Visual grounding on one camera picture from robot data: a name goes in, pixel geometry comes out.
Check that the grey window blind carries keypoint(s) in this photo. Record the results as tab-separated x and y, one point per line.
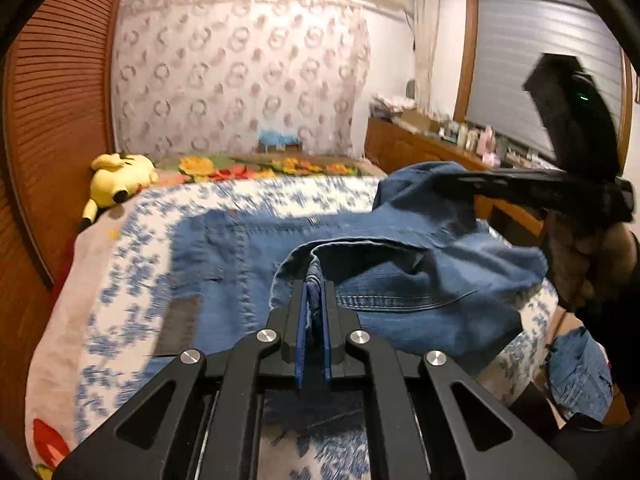
510	60

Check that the wooden sideboard cabinet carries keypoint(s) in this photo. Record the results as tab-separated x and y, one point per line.
400	145

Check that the person's right hand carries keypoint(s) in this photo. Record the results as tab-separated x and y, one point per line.
575	260

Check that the blue floral white mat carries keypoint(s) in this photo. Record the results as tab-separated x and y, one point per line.
140	220

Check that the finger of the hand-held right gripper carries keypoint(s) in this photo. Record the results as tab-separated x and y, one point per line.
500	182

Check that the yellow plush toy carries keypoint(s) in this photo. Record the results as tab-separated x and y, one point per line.
120	177

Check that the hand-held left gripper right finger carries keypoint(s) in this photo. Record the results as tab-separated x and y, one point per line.
328	330

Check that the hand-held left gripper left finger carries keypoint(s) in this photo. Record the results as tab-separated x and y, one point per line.
300	330

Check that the beige window curtain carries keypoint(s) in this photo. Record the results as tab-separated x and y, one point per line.
425	35

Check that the colourful floral blanket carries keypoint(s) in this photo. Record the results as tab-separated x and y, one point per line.
210	167

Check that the pink bottle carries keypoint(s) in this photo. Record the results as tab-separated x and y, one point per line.
486	140

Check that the row of toiletry bottles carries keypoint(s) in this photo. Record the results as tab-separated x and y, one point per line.
457	136

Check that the folded floral cloth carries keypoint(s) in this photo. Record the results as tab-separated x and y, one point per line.
392	104

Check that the blue denim pants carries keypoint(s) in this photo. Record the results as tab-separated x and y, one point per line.
425	300

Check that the pink tissue box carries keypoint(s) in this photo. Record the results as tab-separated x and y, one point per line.
491	159

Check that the box with blue cloth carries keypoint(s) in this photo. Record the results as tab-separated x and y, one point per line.
277	139

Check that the crumpled denim garment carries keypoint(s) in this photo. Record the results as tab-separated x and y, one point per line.
580	370

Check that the open cardboard box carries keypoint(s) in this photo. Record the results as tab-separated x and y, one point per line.
415	121

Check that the circle patterned sheer curtain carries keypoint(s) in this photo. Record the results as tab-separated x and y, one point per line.
225	75

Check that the wooden louvered wardrobe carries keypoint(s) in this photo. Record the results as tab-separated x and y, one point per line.
55	110

